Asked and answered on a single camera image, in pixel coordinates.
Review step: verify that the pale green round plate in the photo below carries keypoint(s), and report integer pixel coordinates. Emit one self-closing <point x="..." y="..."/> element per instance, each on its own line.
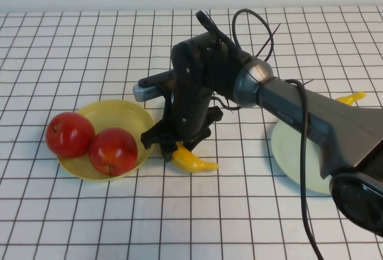
<point x="287" y="158"/>

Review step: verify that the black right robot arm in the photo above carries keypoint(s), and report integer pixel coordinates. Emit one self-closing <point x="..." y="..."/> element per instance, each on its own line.
<point x="314" y="113"/>

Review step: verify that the white grid-pattern tablecloth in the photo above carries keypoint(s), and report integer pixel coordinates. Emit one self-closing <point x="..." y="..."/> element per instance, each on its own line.
<point x="89" y="47"/>

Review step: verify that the yellow round plate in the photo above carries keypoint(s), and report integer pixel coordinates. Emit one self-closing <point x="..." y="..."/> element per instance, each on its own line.
<point x="119" y="113"/>

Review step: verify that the black zip tie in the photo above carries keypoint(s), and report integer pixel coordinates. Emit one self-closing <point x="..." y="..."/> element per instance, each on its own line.
<point x="276" y="30"/>

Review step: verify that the yellow banana green tip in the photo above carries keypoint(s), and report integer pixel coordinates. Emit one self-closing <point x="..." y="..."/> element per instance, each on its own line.
<point x="191" y="162"/>

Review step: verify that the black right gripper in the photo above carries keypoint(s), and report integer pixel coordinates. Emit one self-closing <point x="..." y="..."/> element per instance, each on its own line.
<point x="188" y="119"/>

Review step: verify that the red apple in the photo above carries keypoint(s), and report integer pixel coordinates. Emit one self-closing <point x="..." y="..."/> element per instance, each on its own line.
<point x="68" y="137"/>
<point x="113" y="152"/>

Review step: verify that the yellow banana long stem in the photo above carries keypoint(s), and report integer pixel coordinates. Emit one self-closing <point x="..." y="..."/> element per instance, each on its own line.
<point x="353" y="98"/>

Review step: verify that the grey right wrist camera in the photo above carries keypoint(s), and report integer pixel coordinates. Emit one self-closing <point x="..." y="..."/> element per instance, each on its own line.
<point x="146" y="92"/>

